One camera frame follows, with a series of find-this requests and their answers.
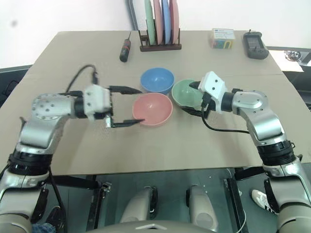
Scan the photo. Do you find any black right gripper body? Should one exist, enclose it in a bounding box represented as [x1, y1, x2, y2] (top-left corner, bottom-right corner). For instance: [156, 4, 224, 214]
[200, 93, 216, 115]

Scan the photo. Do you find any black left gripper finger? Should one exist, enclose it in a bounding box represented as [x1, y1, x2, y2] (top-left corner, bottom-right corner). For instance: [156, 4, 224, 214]
[114, 117, 146, 129]
[108, 85, 144, 95]

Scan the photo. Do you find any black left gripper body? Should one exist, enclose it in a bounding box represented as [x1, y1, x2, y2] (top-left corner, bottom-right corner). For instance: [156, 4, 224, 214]
[93, 90, 116, 129]

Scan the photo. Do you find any green bowl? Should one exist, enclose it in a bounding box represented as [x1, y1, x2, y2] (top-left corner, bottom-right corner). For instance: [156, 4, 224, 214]
[171, 78, 207, 109]

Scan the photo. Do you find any pink bowl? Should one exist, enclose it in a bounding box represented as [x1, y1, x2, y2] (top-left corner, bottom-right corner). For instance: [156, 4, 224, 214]
[132, 92, 173, 127]

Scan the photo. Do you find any blue bowl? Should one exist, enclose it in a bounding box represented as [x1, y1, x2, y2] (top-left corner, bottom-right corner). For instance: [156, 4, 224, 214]
[139, 68, 175, 96]

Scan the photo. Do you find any black red screwdriver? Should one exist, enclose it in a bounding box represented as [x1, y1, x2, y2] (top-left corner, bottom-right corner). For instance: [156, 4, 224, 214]
[119, 31, 133, 63]

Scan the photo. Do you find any dark wooden plate rack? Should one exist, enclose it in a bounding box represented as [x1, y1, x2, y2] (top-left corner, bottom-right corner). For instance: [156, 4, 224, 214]
[138, 27, 183, 52]

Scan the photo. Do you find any small colourful card box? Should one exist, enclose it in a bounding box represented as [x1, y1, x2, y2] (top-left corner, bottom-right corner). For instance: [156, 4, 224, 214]
[209, 28, 236, 50]

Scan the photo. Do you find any pink plate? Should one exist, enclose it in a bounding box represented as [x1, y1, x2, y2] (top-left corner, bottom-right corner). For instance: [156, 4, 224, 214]
[153, 0, 164, 46]
[169, 0, 181, 45]

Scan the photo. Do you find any blue plate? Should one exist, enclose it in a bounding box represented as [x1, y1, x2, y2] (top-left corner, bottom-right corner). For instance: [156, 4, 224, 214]
[161, 0, 172, 45]

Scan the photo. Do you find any green plate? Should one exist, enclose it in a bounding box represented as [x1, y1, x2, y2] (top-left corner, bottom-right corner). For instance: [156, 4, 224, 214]
[143, 0, 156, 46]

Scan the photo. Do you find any black handheld remote controller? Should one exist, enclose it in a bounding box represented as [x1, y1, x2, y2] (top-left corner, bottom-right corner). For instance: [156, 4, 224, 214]
[243, 29, 269, 60]

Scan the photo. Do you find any beige rounded robot leg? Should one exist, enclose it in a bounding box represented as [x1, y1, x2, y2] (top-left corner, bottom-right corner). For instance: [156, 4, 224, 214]
[120, 185, 159, 223]
[185, 184, 221, 233]

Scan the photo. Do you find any black side table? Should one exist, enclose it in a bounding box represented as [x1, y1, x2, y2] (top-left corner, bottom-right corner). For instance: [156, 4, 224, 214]
[0, 64, 34, 109]

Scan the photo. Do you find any beige robot torso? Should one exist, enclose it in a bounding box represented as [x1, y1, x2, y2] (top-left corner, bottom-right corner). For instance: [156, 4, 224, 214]
[84, 219, 195, 233]

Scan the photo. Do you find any white sneaker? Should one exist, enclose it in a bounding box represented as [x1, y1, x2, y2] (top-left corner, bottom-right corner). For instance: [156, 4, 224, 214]
[251, 189, 280, 216]

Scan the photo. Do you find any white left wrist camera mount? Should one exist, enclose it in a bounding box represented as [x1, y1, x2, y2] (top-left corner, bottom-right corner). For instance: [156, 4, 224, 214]
[82, 84, 112, 122]

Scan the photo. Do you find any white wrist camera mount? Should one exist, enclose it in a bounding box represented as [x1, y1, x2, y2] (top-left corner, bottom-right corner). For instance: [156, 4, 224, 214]
[197, 71, 228, 114]
[82, 84, 112, 122]

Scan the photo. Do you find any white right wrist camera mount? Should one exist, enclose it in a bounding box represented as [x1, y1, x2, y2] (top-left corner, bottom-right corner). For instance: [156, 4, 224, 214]
[197, 71, 228, 114]

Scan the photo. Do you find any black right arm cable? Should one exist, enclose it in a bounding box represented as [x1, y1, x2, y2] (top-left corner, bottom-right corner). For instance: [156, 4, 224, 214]
[200, 99, 251, 134]

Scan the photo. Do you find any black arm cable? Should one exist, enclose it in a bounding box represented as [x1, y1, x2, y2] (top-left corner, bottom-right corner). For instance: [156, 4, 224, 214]
[65, 64, 101, 96]
[200, 99, 251, 134]

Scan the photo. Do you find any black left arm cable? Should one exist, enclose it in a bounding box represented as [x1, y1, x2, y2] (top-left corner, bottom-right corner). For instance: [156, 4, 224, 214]
[65, 64, 101, 96]

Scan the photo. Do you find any black metal tube frame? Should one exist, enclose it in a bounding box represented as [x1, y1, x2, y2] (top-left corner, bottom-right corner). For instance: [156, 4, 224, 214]
[126, 0, 141, 32]

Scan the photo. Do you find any black table frame bar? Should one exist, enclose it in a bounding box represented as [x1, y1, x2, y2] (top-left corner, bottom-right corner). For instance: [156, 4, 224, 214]
[223, 166, 266, 233]
[51, 175, 113, 190]

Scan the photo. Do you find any thin white cable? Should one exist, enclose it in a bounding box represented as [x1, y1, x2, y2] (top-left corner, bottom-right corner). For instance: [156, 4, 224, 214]
[225, 168, 244, 233]

